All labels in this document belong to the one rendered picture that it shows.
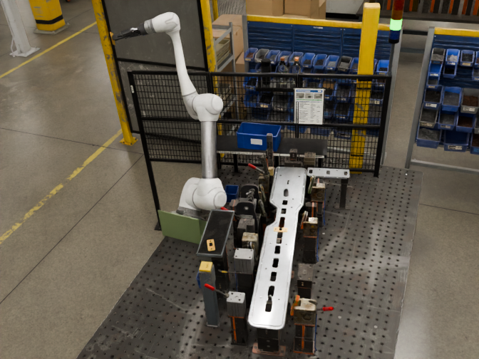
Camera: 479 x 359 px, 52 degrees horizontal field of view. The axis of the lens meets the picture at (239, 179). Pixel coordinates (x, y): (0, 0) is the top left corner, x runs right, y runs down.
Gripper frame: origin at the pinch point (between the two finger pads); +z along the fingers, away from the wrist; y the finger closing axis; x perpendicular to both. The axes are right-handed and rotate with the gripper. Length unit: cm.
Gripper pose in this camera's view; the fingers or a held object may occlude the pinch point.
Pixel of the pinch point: (118, 36)
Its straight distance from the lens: 340.0
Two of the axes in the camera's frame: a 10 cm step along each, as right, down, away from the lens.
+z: -9.5, 2.1, 2.2
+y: -2.2, 0.4, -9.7
